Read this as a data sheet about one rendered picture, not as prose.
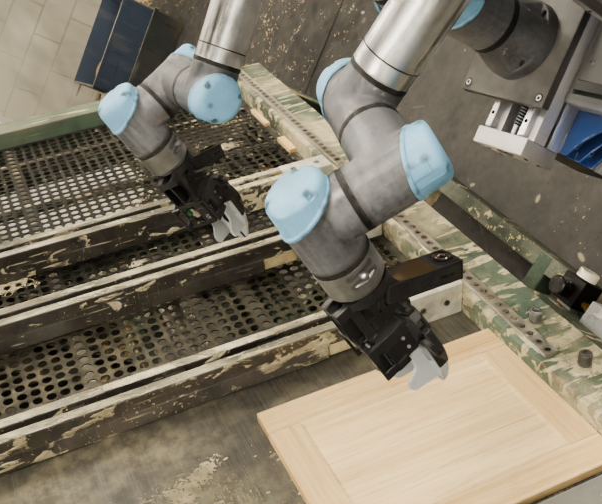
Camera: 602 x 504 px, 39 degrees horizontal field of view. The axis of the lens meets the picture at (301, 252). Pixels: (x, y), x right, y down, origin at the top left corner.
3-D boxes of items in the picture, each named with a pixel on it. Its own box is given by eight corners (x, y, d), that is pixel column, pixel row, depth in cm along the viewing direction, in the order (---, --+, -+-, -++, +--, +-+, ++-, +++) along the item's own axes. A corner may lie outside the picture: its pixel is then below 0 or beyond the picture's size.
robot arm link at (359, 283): (346, 222, 99) (385, 245, 93) (364, 248, 102) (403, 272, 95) (299, 267, 98) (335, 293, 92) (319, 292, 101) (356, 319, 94)
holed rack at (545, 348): (558, 352, 154) (559, 350, 154) (545, 358, 153) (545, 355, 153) (238, 67, 282) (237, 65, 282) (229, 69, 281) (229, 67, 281)
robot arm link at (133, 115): (139, 81, 135) (100, 118, 135) (182, 130, 142) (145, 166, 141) (125, 73, 142) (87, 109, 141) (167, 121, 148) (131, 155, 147)
